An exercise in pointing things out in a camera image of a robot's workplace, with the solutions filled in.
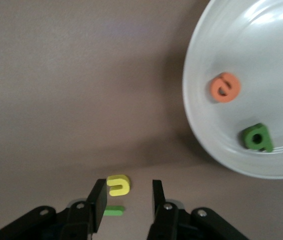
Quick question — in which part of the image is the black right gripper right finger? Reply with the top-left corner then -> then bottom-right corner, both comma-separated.
146,179 -> 181,240

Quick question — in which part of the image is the beige plastic plate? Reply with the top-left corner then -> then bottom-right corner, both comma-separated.
182,0 -> 283,180

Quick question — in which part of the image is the green foam letter b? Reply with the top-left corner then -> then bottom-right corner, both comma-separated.
240,122 -> 274,153

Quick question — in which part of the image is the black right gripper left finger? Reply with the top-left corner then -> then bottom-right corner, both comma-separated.
61,178 -> 108,240

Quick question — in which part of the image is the green foam letter l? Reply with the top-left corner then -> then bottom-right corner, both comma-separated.
103,205 -> 125,216

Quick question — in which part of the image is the yellow foam letter u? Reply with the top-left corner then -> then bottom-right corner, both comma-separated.
106,174 -> 132,197

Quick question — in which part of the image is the orange foam letter e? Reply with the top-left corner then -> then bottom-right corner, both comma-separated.
209,72 -> 241,104

